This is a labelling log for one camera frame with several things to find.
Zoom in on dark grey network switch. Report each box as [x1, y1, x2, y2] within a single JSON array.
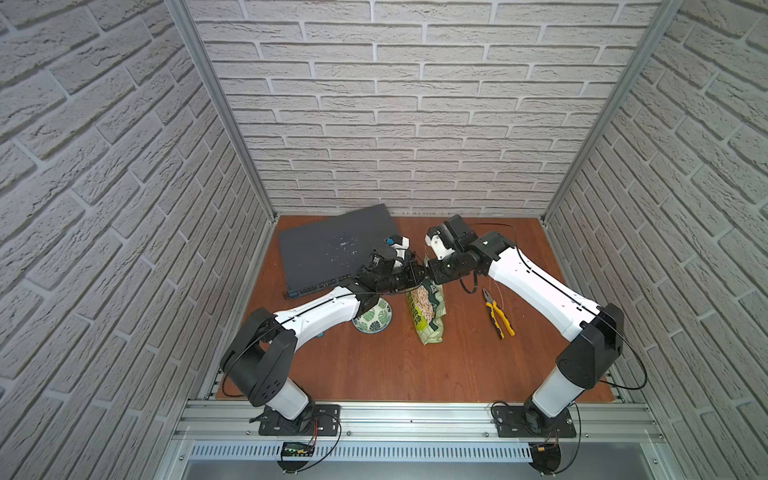
[[278, 204, 399, 299]]

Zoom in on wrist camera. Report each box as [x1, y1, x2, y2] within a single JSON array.
[[386, 235, 410, 260], [425, 227, 453, 260]]

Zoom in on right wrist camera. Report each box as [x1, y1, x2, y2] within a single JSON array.
[[425, 227, 453, 260]]

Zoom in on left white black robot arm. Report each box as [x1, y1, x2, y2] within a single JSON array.
[[220, 245, 427, 421]]

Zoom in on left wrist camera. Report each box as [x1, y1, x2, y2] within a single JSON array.
[[386, 235, 410, 260]]

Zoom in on right round black controller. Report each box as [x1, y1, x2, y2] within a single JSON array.
[[529, 443, 562, 475]]

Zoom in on yellow black pliers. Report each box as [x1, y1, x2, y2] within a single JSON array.
[[482, 289, 516, 339]]

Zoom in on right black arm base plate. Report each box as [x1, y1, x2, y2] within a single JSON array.
[[490, 402, 577, 439]]

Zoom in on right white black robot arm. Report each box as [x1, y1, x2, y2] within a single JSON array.
[[425, 215, 624, 423]]

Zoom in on left green controller board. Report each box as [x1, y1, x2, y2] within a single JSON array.
[[280, 442, 316, 459]]

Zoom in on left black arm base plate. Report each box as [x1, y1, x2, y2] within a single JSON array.
[[253, 403, 341, 437]]

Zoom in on green oats bag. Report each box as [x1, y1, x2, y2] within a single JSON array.
[[406, 278, 446, 345]]

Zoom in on green leaf pattern bowl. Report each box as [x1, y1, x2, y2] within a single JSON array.
[[352, 298, 393, 334]]

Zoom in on aluminium front rail frame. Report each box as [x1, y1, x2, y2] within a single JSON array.
[[165, 400, 671, 471]]

